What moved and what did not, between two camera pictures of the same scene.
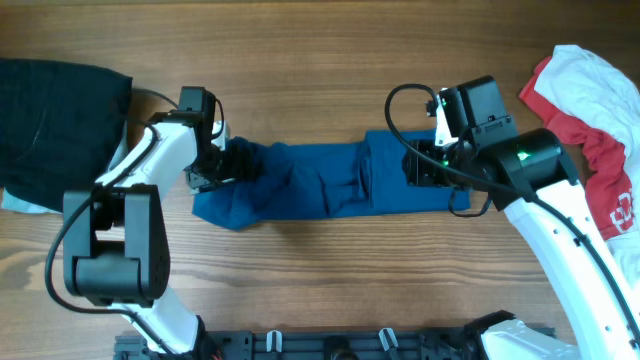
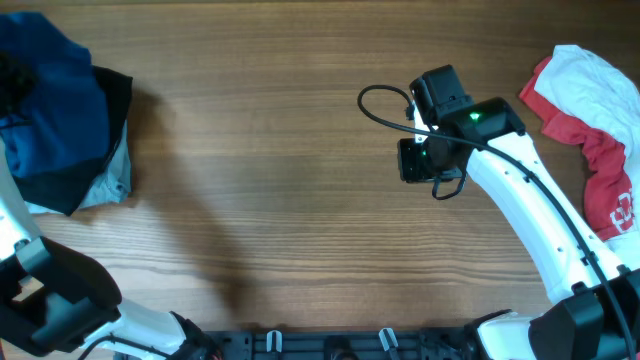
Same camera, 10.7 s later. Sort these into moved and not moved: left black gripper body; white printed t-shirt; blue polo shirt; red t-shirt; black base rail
Moved: blue polo shirt; left black gripper body
Not moved: white printed t-shirt; red t-shirt; black base rail
